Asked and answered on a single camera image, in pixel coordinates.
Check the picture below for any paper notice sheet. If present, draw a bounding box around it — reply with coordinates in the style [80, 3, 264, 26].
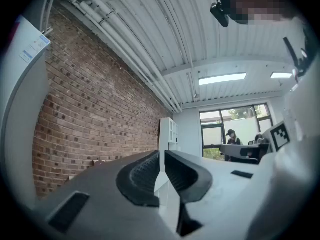
[19, 32, 52, 64]

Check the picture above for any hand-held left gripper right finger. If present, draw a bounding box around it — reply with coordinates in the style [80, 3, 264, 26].
[164, 150, 261, 240]

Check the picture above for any white shelf unit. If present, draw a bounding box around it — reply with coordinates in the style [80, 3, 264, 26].
[159, 117, 180, 157]

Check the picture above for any rectangular ceiling light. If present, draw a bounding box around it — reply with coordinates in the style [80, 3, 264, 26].
[198, 71, 248, 86]
[269, 71, 294, 79]

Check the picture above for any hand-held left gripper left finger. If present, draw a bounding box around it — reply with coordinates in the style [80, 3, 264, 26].
[27, 150, 177, 240]

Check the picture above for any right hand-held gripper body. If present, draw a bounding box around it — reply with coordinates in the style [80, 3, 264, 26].
[262, 120, 292, 153]

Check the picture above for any black head-worn camera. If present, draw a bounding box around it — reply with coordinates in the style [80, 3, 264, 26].
[209, 2, 230, 28]

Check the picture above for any dark-framed window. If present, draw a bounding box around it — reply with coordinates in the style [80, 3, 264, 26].
[199, 103, 273, 160]

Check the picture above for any black shoulder strap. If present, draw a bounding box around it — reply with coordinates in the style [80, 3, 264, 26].
[283, 36, 313, 78]

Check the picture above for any white ceiling pipe bundle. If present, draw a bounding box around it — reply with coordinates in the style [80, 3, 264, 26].
[56, 0, 183, 114]

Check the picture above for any grey office desk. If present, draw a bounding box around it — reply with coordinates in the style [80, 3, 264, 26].
[219, 143, 270, 165]

